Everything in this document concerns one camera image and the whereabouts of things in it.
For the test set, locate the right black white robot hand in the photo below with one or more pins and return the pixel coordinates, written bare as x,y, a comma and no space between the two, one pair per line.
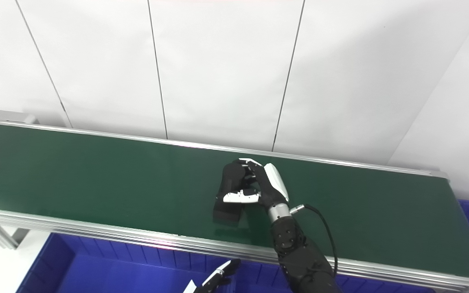
271,191

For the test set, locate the black cylinder block part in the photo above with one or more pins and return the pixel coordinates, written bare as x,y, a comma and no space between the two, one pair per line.
226,213

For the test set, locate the grey conveyor end housing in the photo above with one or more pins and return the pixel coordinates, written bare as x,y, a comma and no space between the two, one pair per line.
10,116

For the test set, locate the aluminium conveyor leg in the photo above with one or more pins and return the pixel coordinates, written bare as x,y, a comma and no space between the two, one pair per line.
2,236

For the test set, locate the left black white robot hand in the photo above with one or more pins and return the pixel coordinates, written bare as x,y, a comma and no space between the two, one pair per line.
214,285

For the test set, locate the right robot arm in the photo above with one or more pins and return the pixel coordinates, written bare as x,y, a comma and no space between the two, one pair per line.
299,260

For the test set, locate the green conveyor belt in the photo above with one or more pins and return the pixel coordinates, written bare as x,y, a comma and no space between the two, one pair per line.
96,228
96,175

